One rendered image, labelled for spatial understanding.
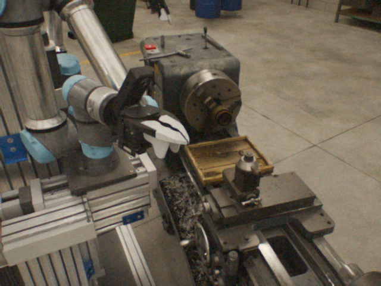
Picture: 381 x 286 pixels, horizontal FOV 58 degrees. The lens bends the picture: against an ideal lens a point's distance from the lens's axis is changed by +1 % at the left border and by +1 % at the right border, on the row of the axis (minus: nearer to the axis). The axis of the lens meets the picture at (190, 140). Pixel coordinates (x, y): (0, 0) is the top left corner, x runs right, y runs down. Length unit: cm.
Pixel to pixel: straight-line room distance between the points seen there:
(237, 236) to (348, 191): 194
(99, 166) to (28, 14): 52
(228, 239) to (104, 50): 79
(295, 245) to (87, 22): 106
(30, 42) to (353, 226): 246
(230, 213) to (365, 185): 209
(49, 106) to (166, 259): 160
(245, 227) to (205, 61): 94
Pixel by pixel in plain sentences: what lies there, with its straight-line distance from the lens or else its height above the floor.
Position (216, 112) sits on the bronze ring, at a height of 111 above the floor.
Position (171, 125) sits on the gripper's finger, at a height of 158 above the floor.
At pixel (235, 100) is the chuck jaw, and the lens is 178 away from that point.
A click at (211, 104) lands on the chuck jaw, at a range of 170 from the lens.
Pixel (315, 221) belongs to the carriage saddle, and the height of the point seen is 90.
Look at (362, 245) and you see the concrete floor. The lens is 275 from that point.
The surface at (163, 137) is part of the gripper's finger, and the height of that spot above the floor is 158.
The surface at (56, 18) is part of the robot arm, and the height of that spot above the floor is 153.
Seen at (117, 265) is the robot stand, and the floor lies 21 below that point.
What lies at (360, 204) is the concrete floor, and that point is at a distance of 307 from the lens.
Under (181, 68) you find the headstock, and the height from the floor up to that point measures 124.
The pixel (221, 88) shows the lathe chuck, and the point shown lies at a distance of 176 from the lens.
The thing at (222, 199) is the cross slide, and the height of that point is 97.
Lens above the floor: 189
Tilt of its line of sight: 33 degrees down
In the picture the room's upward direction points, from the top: straight up
